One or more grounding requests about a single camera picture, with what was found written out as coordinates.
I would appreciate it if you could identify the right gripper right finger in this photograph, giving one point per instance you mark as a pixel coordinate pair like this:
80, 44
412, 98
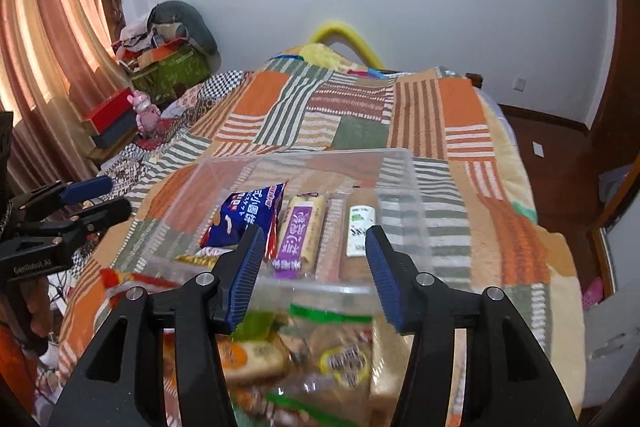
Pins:
509, 381

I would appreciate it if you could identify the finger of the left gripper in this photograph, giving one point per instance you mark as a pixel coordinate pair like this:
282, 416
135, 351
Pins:
97, 218
56, 195

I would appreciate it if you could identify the clear bag assorted pastries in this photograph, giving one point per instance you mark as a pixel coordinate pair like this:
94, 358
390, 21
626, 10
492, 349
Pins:
346, 370

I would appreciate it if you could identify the blue biscuit snack packet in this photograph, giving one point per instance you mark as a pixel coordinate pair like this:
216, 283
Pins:
245, 219

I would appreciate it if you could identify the purple label cake snack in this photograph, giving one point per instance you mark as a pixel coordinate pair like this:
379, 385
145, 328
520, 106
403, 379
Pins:
299, 236

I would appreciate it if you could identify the brown roll white label snack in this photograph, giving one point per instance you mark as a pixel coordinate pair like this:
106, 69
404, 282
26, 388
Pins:
360, 214

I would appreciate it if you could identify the left hand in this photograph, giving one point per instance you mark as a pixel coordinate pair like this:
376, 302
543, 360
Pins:
25, 308

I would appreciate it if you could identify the red white snack packet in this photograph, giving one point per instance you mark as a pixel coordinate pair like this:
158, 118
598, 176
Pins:
116, 284

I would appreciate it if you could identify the orange bread snack packet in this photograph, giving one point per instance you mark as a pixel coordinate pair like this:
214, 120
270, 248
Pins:
249, 362

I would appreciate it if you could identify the dark blue box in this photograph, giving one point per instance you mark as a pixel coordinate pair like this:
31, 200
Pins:
111, 135

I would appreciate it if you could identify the red gift box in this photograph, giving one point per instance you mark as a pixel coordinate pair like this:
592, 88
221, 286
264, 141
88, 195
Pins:
106, 113

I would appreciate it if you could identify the pink plush toy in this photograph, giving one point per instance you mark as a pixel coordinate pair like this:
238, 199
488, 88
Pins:
147, 113

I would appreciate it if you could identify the clear plastic storage box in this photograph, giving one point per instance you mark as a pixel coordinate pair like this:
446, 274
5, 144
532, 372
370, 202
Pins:
329, 200

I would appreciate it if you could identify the patchwork striped bed blanket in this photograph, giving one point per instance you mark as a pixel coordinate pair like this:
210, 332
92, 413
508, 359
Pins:
477, 203

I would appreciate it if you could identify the orange pink window curtain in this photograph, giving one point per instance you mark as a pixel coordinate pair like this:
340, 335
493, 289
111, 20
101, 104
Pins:
57, 65

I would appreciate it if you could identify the yellow curved headboard pillow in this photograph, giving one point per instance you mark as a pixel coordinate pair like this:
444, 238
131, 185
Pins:
336, 30

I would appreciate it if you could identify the wall power socket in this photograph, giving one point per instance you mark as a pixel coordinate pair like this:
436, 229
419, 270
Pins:
519, 84

